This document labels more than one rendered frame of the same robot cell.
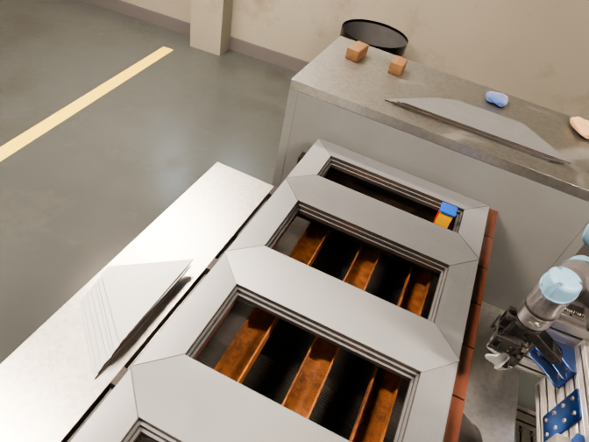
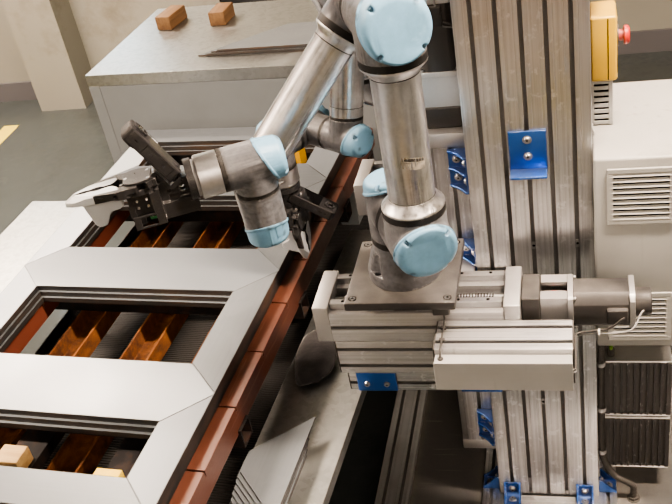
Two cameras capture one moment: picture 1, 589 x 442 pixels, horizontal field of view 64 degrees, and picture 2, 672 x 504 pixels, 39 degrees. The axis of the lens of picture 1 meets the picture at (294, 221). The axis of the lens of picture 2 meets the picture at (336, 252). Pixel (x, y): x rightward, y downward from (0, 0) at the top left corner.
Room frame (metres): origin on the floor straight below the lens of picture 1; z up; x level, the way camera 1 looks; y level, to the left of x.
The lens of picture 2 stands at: (-1.13, -0.90, 2.15)
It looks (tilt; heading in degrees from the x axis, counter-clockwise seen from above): 33 degrees down; 7
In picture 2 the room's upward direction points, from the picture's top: 11 degrees counter-clockwise
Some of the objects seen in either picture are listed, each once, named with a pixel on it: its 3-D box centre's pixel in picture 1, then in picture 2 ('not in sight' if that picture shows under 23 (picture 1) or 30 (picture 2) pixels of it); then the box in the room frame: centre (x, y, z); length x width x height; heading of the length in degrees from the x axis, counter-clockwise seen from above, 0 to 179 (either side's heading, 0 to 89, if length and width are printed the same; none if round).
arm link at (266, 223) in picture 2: not in sight; (261, 208); (0.28, -0.63, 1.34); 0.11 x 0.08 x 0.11; 15
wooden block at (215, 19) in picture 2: (397, 65); (221, 13); (2.13, -0.29, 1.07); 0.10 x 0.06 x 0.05; 166
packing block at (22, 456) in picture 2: not in sight; (13, 459); (0.30, 0.03, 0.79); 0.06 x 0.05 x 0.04; 75
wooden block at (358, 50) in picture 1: (357, 51); (171, 17); (2.19, -0.10, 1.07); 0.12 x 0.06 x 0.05; 159
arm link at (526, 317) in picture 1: (535, 315); (282, 175); (0.77, -0.60, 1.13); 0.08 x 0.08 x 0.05
